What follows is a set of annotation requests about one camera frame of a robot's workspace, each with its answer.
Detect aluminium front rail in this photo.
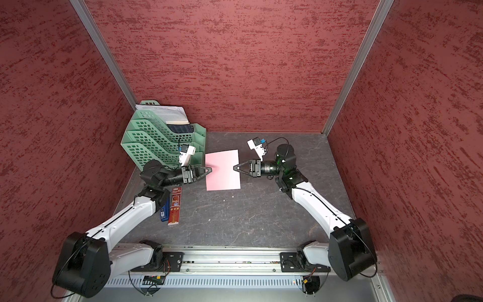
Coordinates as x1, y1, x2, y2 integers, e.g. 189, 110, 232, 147
136, 246, 311, 276

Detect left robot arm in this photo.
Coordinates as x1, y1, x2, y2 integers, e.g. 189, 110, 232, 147
52, 160, 212, 298

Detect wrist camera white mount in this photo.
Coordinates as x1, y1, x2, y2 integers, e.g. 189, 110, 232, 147
247, 137, 268, 162
179, 144, 196, 167

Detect blue pen box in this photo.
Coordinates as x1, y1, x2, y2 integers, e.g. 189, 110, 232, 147
160, 197, 171, 221

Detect red pencil box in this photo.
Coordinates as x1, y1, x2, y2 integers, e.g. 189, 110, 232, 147
168, 187, 182, 226

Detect corner aluminium post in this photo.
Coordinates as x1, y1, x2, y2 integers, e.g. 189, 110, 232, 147
322, 0, 394, 137
69, 0, 137, 111

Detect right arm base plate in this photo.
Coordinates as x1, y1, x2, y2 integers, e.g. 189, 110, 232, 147
279, 252, 331, 274

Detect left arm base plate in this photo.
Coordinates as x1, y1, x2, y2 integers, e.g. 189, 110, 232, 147
133, 252, 184, 274

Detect right camera black cable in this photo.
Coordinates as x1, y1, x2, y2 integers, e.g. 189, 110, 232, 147
263, 136, 291, 159

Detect green plastic file organizer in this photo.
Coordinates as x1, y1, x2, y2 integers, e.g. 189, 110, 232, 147
121, 100, 207, 169

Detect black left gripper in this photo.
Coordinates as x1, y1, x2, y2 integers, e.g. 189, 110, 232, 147
160, 163, 215, 187

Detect perforated metal vent strip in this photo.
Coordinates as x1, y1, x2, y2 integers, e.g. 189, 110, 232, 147
105, 275, 303, 289

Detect dark blue book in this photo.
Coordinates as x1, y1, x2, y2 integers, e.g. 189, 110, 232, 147
167, 124, 194, 133

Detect right corner aluminium post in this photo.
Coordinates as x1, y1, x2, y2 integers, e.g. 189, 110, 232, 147
322, 0, 394, 137

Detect white papers in organizer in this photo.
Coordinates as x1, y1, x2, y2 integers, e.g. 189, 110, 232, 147
136, 104, 190, 125

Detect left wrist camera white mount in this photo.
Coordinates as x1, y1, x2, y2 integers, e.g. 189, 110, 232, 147
179, 144, 196, 167

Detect left corner aluminium post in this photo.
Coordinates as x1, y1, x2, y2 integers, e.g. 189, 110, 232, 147
69, 0, 137, 111

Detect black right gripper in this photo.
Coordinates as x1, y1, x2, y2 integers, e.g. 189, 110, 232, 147
234, 158, 285, 177

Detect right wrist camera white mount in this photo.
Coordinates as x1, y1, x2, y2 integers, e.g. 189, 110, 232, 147
247, 137, 268, 162

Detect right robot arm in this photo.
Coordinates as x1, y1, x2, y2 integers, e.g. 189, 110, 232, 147
233, 138, 377, 281

